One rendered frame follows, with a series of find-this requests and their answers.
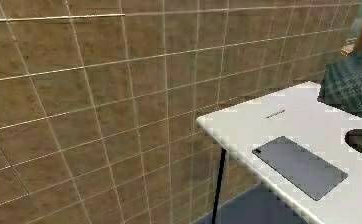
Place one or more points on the dark green knitted cloth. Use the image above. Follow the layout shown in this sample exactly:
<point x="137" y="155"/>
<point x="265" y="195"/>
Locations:
<point x="350" y="83"/>

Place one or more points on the white table with black legs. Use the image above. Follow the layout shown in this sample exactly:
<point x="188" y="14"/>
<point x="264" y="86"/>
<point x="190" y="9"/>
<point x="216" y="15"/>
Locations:
<point x="299" y="126"/>

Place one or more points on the dark round bowl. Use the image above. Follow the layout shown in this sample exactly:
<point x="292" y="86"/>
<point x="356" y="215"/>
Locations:
<point x="360" y="140"/>

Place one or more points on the grey flat tablet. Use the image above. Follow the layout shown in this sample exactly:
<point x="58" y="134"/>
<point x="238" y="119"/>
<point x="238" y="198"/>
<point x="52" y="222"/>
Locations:
<point x="299" y="166"/>

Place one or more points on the thin brown pencil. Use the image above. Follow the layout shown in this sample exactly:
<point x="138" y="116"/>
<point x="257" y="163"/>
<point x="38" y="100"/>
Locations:
<point x="275" y="114"/>

